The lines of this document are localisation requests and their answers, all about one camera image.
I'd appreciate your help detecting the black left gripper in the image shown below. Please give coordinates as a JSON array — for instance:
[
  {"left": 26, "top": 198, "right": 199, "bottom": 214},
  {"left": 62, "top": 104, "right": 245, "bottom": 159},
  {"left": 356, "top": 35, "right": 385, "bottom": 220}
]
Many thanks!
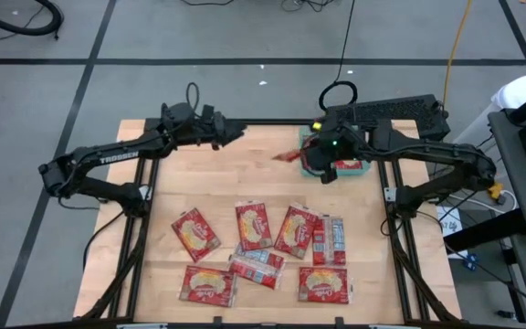
[{"left": 197, "top": 113, "right": 247, "bottom": 150}]

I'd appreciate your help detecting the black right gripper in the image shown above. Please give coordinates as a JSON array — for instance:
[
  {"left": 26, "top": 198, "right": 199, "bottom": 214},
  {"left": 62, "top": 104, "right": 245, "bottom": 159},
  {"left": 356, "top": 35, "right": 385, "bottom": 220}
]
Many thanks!
[{"left": 302, "top": 127, "right": 364, "bottom": 171}]

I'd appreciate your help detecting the teal plastic basket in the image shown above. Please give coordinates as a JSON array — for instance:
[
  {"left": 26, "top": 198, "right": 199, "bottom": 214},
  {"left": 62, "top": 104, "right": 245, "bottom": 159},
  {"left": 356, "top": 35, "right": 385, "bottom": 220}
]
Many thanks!
[{"left": 297, "top": 123, "right": 373, "bottom": 180}]

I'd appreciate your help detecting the white paper sheet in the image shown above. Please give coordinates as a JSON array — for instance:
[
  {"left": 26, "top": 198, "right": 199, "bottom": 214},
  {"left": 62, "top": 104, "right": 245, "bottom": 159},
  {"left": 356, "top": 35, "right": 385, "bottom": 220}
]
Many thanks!
[{"left": 436, "top": 206, "right": 464, "bottom": 248}]

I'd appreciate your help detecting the yellow plug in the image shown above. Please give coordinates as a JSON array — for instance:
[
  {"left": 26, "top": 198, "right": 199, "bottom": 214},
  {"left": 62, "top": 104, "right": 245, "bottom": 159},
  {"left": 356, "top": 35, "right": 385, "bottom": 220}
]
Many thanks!
[{"left": 487, "top": 181, "right": 507, "bottom": 205}]

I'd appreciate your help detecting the dark grey desk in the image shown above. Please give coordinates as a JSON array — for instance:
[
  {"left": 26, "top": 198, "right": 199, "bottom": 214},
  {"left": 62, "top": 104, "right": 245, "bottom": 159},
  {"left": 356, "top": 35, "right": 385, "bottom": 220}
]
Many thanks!
[{"left": 443, "top": 109, "right": 526, "bottom": 329}]

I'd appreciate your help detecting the white trash bin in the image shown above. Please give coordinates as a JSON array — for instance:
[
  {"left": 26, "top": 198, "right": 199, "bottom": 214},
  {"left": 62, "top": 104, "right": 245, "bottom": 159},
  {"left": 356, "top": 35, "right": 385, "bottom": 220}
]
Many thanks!
[{"left": 452, "top": 75, "right": 526, "bottom": 152}]

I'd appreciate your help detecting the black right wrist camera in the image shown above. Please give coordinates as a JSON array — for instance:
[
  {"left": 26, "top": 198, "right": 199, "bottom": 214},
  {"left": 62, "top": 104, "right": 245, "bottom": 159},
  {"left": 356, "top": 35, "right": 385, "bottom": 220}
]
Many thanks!
[{"left": 320, "top": 166, "right": 339, "bottom": 186}]

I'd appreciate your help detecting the black aluminium table frame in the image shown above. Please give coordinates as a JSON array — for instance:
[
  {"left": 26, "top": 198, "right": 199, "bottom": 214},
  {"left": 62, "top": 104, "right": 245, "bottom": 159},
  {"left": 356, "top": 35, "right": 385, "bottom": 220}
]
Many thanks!
[{"left": 73, "top": 117, "right": 463, "bottom": 329}]

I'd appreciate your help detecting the black left wrist camera cable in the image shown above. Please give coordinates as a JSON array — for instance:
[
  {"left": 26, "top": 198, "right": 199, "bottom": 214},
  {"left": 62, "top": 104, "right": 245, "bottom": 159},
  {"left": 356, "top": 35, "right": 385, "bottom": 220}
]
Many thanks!
[{"left": 184, "top": 81, "right": 201, "bottom": 121}]

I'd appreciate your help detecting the black hanging cable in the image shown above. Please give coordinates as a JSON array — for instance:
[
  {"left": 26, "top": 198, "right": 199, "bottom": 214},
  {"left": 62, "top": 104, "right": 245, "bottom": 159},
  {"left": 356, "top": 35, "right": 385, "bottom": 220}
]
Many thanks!
[{"left": 317, "top": 0, "right": 360, "bottom": 113}]

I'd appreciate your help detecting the yellow hanging cable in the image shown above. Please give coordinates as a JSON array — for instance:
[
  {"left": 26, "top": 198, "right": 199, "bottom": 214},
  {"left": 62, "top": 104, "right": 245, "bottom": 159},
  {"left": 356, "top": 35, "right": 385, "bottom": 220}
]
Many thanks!
[{"left": 440, "top": 0, "right": 474, "bottom": 109}]

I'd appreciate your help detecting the white cable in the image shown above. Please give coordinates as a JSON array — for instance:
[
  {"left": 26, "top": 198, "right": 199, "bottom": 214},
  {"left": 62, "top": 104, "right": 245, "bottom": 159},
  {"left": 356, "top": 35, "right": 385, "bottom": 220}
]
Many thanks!
[{"left": 447, "top": 189, "right": 520, "bottom": 216}]

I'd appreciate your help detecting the black vacuum hose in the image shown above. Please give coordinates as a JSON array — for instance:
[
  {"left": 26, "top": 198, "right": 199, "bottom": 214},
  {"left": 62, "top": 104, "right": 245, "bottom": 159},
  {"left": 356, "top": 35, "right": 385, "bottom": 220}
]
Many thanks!
[{"left": 0, "top": 0, "right": 66, "bottom": 38}]

